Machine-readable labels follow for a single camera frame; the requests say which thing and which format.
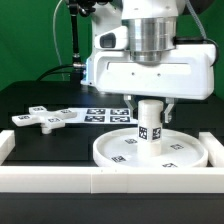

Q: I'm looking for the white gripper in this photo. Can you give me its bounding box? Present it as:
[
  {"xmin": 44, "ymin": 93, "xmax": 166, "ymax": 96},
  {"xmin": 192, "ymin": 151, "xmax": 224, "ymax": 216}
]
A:
[{"xmin": 86, "ymin": 44, "xmax": 216, "ymax": 124}]

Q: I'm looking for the grey cable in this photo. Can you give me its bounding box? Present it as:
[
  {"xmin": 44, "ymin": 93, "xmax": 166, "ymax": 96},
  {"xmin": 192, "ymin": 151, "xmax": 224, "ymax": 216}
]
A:
[{"xmin": 52, "ymin": 0, "xmax": 66, "ymax": 81}]

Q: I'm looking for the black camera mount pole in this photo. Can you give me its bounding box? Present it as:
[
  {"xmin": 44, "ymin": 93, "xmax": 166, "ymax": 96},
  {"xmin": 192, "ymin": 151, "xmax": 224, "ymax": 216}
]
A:
[{"xmin": 66, "ymin": 0, "xmax": 96, "ymax": 82}]

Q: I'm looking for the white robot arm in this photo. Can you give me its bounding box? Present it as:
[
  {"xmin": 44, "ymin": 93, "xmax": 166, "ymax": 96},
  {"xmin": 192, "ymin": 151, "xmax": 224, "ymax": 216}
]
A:
[{"xmin": 82, "ymin": 0, "xmax": 218, "ymax": 121}]

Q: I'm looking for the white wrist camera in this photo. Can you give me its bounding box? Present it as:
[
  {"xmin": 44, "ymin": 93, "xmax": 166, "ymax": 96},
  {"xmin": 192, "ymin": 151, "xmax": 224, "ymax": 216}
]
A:
[{"xmin": 93, "ymin": 26, "xmax": 129, "ymax": 57}]

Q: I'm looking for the white cross-shaped table base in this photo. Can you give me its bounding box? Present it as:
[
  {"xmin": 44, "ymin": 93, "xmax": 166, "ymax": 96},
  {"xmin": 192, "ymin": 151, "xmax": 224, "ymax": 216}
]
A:
[{"xmin": 12, "ymin": 106, "xmax": 77, "ymax": 134}]

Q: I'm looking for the white right fence bar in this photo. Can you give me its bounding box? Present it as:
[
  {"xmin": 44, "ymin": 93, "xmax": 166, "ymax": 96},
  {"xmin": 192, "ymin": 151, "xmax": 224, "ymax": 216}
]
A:
[{"xmin": 199, "ymin": 132, "xmax": 224, "ymax": 168}]

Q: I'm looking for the white marker sheet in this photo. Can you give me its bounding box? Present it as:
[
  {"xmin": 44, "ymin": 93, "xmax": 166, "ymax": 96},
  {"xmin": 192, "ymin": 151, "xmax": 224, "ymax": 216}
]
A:
[{"xmin": 66, "ymin": 108, "xmax": 137, "ymax": 124}]

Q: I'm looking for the white round table top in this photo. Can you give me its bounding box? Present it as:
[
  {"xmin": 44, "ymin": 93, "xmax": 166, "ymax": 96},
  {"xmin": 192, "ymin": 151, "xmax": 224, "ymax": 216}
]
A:
[{"xmin": 93, "ymin": 128, "xmax": 208, "ymax": 168}]

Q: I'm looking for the white fence bar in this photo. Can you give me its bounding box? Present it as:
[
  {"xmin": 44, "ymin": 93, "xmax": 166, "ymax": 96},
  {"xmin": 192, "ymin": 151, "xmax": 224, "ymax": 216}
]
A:
[
  {"xmin": 0, "ymin": 130, "xmax": 15, "ymax": 166},
  {"xmin": 0, "ymin": 166, "xmax": 224, "ymax": 194},
  {"xmin": 199, "ymin": 132, "xmax": 224, "ymax": 168}
]

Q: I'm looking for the white front fence bar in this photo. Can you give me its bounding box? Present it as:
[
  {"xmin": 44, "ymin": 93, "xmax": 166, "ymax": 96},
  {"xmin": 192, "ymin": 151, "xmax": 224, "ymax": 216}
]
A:
[{"xmin": 0, "ymin": 166, "xmax": 224, "ymax": 194}]

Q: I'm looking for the black cable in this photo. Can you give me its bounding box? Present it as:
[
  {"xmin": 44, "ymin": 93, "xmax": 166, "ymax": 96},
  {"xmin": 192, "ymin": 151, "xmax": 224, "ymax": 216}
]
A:
[{"xmin": 36, "ymin": 64, "xmax": 75, "ymax": 82}]

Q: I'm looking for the white left fence bar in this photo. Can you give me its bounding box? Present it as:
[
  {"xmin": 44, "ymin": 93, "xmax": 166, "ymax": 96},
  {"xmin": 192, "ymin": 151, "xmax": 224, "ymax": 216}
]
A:
[{"xmin": 0, "ymin": 130, "xmax": 15, "ymax": 166}]

